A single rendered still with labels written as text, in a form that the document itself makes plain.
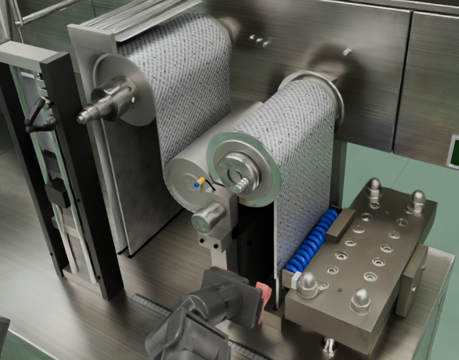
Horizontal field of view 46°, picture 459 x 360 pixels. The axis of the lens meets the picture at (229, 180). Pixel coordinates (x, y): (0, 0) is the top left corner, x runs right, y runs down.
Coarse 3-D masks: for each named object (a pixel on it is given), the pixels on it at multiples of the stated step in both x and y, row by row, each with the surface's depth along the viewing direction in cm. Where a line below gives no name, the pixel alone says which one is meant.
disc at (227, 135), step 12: (228, 132) 88; (240, 132) 87; (216, 144) 91; (252, 144) 87; (264, 156) 87; (276, 168) 86; (216, 180) 96; (276, 180) 88; (276, 192) 89; (252, 204) 94; (264, 204) 92
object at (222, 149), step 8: (304, 80) 105; (224, 144) 90; (232, 144) 89; (240, 144) 88; (248, 144) 87; (216, 152) 92; (224, 152) 91; (248, 152) 88; (256, 152) 87; (216, 160) 93; (256, 160) 88; (264, 160) 87; (216, 168) 94; (264, 168) 88; (264, 176) 88; (264, 184) 89; (256, 192) 91; (264, 192) 90
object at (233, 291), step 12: (204, 276) 87; (216, 276) 86; (216, 288) 81; (228, 288) 82; (240, 288) 84; (252, 288) 83; (228, 300) 80; (240, 300) 83; (252, 300) 83; (228, 312) 80; (240, 312) 84; (252, 312) 83; (240, 324) 84; (252, 324) 83
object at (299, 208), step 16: (320, 160) 104; (304, 176) 99; (320, 176) 106; (288, 192) 95; (304, 192) 101; (320, 192) 109; (288, 208) 97; (304, 208) 104; (320, 208) 112; (288, 224) 99; (304, 224) 106; (288, 240) 101; (304, 240) 109; (288, 256) 104
